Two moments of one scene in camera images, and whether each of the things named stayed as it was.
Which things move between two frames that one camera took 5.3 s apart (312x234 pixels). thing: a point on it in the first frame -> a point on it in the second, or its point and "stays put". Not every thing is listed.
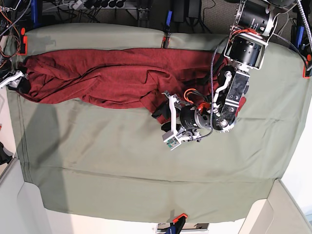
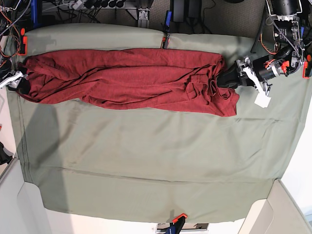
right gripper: x=189 y=122 -> x=261 y=68
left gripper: x=9 y=77 stays put
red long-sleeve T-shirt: x=127 y=78 stays put
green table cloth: x=80 y=158 stays put
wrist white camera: x=171 y=141 -> x=262 y=100
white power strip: x=75 y=5 stays put
